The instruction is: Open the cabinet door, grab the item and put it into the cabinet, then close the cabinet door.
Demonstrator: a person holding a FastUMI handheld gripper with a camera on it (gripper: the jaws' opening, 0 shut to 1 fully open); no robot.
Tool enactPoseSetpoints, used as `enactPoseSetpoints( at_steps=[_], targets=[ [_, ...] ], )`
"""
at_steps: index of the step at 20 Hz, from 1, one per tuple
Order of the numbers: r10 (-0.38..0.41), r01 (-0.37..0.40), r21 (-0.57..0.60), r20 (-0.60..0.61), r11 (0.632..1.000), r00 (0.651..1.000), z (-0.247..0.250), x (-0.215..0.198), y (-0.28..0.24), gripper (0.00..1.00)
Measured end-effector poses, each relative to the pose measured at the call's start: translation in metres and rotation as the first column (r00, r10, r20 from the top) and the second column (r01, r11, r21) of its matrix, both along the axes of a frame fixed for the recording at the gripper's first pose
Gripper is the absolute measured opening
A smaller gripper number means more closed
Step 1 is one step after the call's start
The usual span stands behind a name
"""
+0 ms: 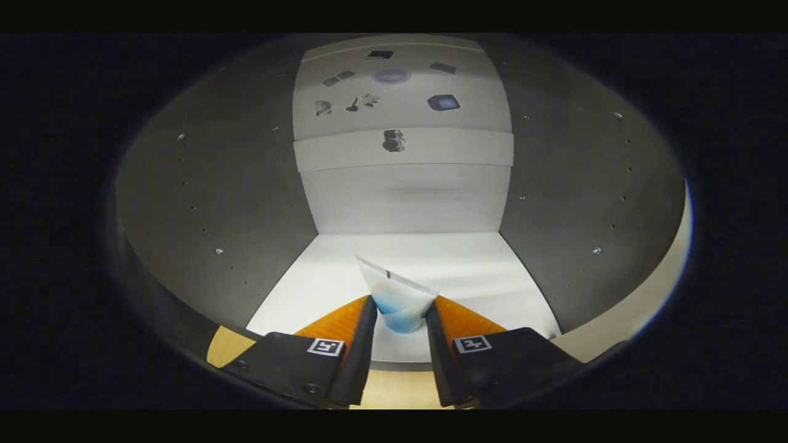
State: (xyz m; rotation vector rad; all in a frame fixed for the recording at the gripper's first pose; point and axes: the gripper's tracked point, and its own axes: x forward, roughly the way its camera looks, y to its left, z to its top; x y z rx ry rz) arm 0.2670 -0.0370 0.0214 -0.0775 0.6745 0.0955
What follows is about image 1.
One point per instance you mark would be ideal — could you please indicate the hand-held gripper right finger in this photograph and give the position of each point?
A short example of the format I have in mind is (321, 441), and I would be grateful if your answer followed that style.
(440, 363)

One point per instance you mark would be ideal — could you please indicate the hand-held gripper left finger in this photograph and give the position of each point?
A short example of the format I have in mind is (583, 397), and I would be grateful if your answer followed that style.
(357, 363)

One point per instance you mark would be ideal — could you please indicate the translucent blue plastic cup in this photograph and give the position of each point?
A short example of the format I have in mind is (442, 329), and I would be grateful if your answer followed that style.
(399, 301)

